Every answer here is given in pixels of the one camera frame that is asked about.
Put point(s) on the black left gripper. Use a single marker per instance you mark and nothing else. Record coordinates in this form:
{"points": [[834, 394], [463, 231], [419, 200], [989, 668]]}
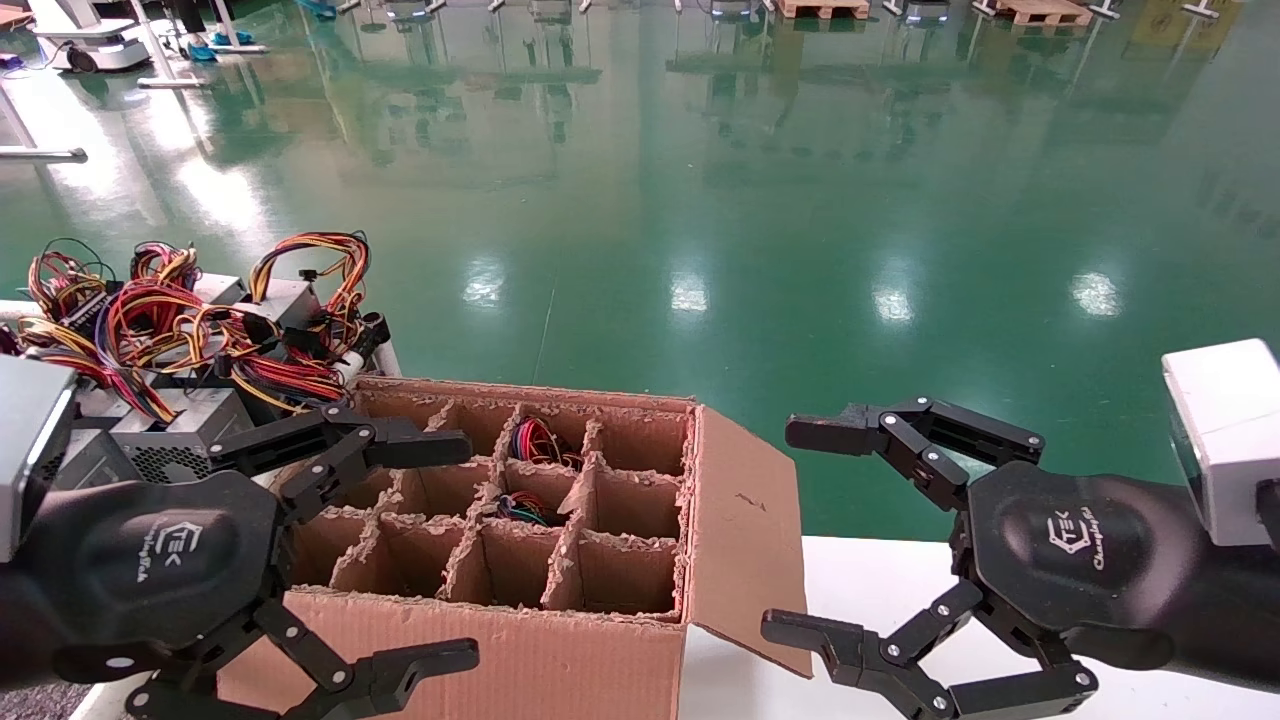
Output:
{"points": [[150, 560]]}

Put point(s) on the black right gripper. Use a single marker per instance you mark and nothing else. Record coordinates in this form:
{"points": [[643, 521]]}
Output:
{"points": [[1100, 560]]}

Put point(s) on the distant robot base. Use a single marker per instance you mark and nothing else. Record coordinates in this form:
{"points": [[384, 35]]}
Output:
{"points": [[928, 10], [408, 8], [735, 6]]}

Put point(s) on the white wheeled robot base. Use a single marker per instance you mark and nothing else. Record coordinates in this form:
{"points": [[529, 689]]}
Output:
{"points": [[95, 45]]}

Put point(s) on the brown cardboard box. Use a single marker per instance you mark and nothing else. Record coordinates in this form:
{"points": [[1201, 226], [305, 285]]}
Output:
{"points": [[560, 660]]}

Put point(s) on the grey felt mat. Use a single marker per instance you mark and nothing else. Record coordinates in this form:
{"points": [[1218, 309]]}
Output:
{"points": [[40, 705]]}

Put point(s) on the grey stand leg with foot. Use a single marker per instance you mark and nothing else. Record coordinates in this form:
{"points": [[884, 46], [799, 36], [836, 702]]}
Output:
{"points": [[175, 81], [240, 47], [45, 153]]}

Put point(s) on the person with blue shoe covers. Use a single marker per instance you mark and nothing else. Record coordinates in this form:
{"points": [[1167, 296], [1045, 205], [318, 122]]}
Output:
{"points": [[200, 52]]}

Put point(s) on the wooden pallet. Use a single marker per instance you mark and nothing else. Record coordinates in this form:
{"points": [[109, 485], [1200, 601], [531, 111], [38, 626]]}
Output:
{"points": [[825, 8], [1045, 12]]}

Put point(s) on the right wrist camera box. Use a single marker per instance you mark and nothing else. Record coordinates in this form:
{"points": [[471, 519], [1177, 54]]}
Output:
{"points": [[1225, 430]]}

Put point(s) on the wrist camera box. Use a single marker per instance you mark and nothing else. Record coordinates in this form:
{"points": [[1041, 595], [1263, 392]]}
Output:
{"points": [[30, 450], [1225, 430]]}

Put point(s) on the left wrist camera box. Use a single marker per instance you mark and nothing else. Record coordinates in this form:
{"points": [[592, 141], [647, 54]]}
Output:
{"points": [[30, 450]]}

